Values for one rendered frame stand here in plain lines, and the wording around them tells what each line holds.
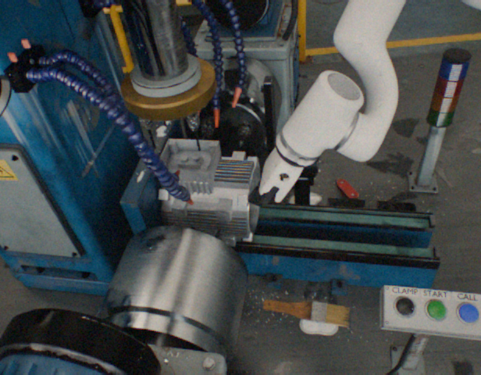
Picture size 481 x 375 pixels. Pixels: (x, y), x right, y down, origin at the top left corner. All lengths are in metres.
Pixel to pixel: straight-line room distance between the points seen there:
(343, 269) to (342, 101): 0.50
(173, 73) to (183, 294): 0.38
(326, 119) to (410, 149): 0.81
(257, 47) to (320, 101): 0.60
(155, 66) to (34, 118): 0.22
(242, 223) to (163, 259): 0.25
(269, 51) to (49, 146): 0.68
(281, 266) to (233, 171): 0.28
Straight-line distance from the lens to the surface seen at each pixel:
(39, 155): 0.85
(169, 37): 0.78
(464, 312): 0.84
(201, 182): 0.94
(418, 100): 1.73
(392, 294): 0.82
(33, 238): 1.08
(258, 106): 1.12
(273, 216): 1.12
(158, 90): 0.80
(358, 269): 1.09
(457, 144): 1.57
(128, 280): 0.77
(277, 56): 1.29
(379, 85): 0.80
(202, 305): 0.74
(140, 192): 0.91
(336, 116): 0.72
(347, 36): 0.80
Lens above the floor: 1.76
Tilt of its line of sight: 45 degrees down
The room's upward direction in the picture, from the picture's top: 8 degrees counter-clockwise
